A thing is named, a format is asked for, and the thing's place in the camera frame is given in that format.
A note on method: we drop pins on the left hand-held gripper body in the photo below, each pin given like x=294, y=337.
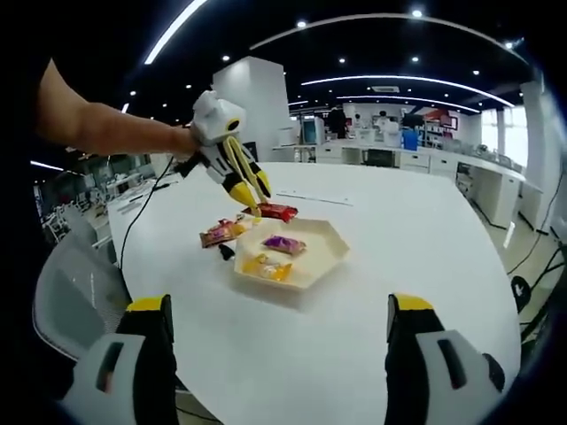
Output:
x=212, y=119

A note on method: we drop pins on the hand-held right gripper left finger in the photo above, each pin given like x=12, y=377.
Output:
x=128, y=380

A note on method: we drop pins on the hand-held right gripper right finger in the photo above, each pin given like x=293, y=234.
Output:
x=425, y=380

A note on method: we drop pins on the cream yellow food tongs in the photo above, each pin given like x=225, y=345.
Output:
x=254, y=208

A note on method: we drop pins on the red snack packet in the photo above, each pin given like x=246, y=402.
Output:
x=277, y=211

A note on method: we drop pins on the yellow snack packet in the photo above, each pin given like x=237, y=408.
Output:
x=266, y=268
x=243, y=226

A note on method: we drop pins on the brown purple-label snack packet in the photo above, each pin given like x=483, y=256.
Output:
x=215, y=237

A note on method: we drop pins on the purple snack packet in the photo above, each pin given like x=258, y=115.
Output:
x=283, y=244

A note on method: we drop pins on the black food clear packet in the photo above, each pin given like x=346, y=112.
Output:
x=226, y=253

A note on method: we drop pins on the cream hexagonal container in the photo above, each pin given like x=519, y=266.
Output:
x=319, y=248

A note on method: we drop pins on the white kiosk teal screen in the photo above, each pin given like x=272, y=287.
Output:
x=313, y=130

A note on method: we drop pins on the white mesh office chair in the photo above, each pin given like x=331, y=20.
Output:
x=75, y=310

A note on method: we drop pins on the straight ceiling light strip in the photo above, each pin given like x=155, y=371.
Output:
x=177, y=28

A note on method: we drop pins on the ceiling air vent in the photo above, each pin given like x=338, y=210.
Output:
x=385, y=88

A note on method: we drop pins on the long curved ceiling light strip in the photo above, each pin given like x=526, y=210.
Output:
x=398, y=76

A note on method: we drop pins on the short curved ceiling light strip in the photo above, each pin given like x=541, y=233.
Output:
x=412, y=98

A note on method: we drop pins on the white counter cabinets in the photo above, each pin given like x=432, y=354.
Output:
x=487, y=177

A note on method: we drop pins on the red wall sign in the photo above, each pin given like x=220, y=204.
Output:
x=443, y=118

